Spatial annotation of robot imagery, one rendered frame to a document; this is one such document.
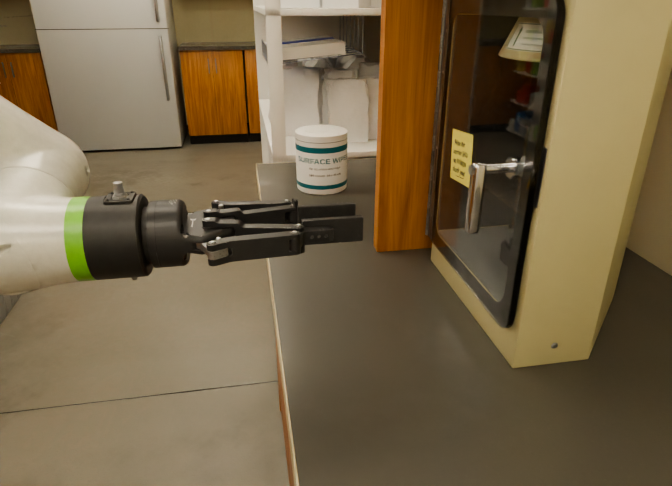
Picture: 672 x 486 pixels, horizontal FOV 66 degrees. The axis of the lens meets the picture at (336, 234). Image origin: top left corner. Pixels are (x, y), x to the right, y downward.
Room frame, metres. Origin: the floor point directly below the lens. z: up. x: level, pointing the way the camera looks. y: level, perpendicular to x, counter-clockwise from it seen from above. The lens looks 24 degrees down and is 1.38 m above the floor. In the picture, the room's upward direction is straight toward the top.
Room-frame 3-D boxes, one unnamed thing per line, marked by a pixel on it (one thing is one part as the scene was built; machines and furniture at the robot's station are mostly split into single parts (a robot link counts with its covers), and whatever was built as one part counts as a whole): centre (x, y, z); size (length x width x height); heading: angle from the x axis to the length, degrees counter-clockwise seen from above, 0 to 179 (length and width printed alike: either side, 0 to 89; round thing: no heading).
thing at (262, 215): (0.57, 0.10, 1.14); 0.11 x 0.01 x 0.04; 111
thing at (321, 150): (1.28, 0.04, 1.02); 0.13 x 0.13 x 0.15
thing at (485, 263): (0.71, -0.20, 1.19); 0.30 x 0.01 x 0.40; 10
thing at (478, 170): (0.60, -0.19, 1.17); 0.05 x 0.03 x 0.10; 100
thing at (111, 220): (0.52, 0.23, 1.15); 0.09 x 0.06 x 0.12; 10
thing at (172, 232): (0.54, 0.16, 1.14); 0.09 x 0.08 x 0.07; 100
